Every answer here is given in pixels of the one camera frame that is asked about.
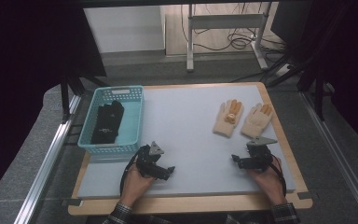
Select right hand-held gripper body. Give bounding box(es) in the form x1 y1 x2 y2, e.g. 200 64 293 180
242 135 279 173

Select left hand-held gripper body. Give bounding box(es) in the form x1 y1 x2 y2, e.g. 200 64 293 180
134 141 166 181

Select teal plastic basket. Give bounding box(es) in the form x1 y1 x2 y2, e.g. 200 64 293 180
76 85 145 156

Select black glove with white print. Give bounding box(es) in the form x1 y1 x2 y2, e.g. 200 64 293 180
90 104 121 145

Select plain black glove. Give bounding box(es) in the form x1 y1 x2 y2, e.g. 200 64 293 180
110 99 126 125

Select person's left hand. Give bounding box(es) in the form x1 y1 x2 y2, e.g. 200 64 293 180
119 162 157 209

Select person's right hand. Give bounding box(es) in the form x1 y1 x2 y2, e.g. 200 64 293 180
247 155 288 207

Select beige glove with orange fingertips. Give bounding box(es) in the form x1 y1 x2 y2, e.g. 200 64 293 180
241 103 274 139

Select beige glove with orange ornament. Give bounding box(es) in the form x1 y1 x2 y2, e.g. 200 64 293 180
213 98 244 138

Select light grey foam mat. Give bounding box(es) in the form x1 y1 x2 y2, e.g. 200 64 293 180
77 84 296 200

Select black tripod stand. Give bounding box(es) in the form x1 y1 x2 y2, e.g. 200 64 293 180
59 69 110 124
262 3 337 122

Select black curtain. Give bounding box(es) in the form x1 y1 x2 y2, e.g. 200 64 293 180
0 0 108 206
269 0 358 157

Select white panel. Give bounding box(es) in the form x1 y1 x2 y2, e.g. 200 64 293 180
83 5 166 54

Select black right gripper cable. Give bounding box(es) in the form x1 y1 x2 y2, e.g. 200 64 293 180
268 153 288 195

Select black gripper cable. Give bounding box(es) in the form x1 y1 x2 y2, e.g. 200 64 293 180
119 146 148 197
268 153 288 195

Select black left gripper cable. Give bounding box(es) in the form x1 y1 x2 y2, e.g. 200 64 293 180
119 146 148 197

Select aluminium rail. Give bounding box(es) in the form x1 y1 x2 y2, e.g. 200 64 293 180
13 94 82 224
298 91 358 220

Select black cables on floor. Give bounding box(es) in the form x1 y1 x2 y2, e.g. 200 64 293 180
180 2 288 63

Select white metal desk frame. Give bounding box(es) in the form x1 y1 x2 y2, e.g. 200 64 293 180
186 2 273 73

